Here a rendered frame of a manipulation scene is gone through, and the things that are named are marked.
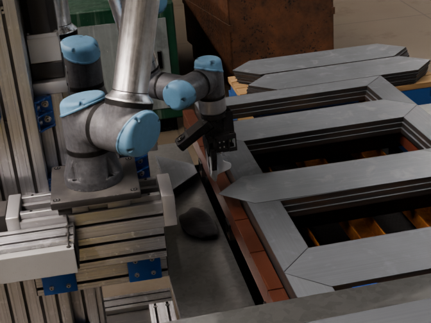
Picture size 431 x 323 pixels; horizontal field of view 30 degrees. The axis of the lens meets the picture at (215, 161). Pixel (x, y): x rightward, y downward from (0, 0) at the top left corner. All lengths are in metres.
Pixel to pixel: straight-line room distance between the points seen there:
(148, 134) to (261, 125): 0.92
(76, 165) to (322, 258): 0.65
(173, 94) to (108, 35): 2.74
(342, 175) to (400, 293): 0.90
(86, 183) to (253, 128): 0.89
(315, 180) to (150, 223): 0.55
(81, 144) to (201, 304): 0.54
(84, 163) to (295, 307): 0.74
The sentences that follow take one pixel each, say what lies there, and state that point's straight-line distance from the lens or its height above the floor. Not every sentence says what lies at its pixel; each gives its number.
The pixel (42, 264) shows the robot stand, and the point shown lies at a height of 0.92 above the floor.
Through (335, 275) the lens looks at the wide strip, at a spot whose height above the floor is 0.87.
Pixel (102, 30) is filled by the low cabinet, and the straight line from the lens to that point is 4.77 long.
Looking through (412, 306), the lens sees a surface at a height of 1.07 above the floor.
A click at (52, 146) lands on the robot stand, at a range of 2.26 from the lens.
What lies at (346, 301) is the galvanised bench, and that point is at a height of 1.05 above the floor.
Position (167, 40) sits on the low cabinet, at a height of 0.60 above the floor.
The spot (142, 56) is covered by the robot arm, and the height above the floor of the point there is 1.38.
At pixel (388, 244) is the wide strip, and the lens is 2.06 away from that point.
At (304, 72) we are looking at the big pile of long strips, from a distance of 3.32.
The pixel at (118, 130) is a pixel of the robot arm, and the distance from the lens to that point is 1.88.
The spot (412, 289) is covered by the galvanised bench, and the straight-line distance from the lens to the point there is 1.57.
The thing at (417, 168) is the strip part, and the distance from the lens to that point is 2.45.
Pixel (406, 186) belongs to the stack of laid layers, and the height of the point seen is 0.85.
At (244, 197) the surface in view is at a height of 0.87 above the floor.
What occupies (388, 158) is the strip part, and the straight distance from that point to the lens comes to 2.51.
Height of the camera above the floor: 1.93
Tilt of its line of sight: 25 degrees down
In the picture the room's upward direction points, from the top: 5 degrees counter-clockwise
